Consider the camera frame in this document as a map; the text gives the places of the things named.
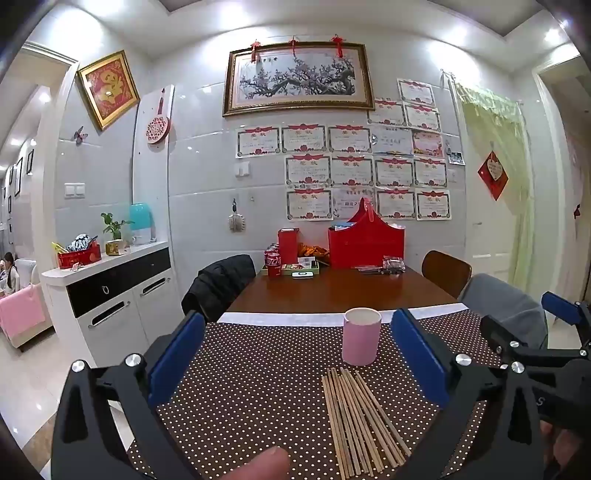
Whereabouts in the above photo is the red basket on cabinet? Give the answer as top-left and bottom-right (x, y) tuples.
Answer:
(56, 235), (102, 271)

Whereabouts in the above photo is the round red hanging ornament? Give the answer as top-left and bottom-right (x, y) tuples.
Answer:
(145, 88), (171, 147)

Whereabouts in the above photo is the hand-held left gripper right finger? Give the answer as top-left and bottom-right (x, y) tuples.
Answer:
(392, 308), (548, 480)

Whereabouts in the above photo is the person's left hand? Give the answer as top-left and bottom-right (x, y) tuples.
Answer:
(238, 445), (291, 480)

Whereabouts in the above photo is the white sofa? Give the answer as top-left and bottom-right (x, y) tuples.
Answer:
(0, 258), (54, 354)

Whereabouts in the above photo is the group of wall certificates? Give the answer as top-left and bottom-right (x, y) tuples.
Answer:
(235, 78), (452, 222)

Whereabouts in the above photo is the large red gift basket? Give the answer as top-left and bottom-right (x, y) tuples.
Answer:
(328, 198), (407, 269)

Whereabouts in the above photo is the bunch of wooden chopsticks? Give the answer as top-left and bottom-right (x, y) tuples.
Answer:
(321, 367), (413, 478)

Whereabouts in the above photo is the framed plum blossom painting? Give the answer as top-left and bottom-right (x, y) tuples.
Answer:
(222, 41), (376, 117)

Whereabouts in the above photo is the small red gift box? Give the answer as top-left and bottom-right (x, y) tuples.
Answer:
(277, 227), (300, 264)

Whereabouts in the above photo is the white sideboard cabinet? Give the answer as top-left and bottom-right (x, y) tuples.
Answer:
(41, 240), (183, 370)

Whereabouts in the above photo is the teal humidifier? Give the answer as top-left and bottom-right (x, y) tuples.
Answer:
(129, 203), (155, 244)

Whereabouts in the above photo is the light green curtain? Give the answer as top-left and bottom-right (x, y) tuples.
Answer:
(455, 80), (529, 287)

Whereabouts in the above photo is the gold framed red picture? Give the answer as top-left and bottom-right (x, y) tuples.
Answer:
(76, 50), (140, 131)

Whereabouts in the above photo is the pink blanket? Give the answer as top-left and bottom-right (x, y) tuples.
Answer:
(0, 284), (47, 340)

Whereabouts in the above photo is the brown polka dot tablecloth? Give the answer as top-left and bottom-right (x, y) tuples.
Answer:
(124, 302), (509, 480)

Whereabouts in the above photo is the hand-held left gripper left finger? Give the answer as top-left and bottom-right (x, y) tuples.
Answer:
(51, 310), (207, 480)

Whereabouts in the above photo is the red soda can pack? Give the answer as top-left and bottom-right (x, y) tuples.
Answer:
(263, 247), (282, 278)

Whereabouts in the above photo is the brown wooden chair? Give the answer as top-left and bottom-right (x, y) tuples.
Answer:
(421, 250), (472, 300)

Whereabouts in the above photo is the pink cup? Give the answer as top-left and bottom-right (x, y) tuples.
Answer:
(342, 308), (383, 366)

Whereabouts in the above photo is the small potted plant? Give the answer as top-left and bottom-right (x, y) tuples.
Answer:
(100, 212), (134, 256)

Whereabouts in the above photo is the person's right hand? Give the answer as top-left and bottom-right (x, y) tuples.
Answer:
(538, 418), (591, 480)

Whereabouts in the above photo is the hanging wall brush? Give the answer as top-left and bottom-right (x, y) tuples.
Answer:
(228, 198), (245, 232)

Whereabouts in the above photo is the red diamond heart decoration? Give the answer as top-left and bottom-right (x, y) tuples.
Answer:
(477, 151), (509, 202)

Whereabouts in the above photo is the black jacket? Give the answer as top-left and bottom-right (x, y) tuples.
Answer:
(181, 255), (257, 324)

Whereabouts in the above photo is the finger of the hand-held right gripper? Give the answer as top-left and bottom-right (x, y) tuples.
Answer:
(541, 291), (591, 333)
(479, 315), (591, 370)

